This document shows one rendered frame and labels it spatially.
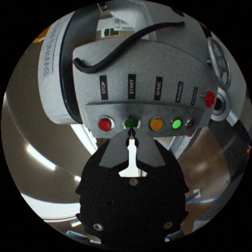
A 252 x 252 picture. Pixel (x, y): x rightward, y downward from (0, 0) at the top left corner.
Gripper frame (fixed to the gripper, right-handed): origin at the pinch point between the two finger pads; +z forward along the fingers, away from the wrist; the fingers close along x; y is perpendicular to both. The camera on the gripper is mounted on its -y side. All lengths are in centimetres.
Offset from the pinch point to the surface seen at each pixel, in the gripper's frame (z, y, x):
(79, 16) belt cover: 3.6, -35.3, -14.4
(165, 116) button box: 2.0, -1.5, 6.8
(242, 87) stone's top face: -3, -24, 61
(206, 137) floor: 54, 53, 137
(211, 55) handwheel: -1.8, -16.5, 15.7
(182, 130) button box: 2.5, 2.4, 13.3
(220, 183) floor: -31, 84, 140
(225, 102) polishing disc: 9, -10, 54
